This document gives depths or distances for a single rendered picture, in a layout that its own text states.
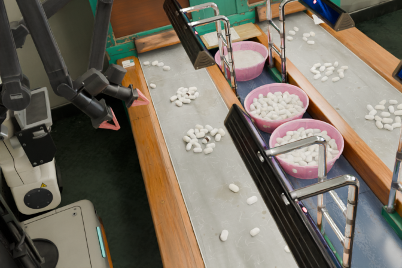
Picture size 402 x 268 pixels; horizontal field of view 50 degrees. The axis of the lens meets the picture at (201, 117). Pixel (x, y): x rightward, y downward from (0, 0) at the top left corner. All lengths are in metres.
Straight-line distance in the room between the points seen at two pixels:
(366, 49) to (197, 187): 1.09
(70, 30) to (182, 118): 1.51
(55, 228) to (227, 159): 1.00
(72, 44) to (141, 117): 1.42
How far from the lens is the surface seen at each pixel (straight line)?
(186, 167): 1.65
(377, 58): 2.14
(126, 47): 2.38
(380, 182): 1.55
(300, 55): 2.21
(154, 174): 1.62
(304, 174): 1.62
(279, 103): 1.90
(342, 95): 1.93
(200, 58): 1.59
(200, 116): 1.87
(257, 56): 2.25
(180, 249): 1.38
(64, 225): 2.27
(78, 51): 3.25
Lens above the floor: 1.87
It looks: 37 degrees down
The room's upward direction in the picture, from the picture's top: 11 degrees counter-clockwise
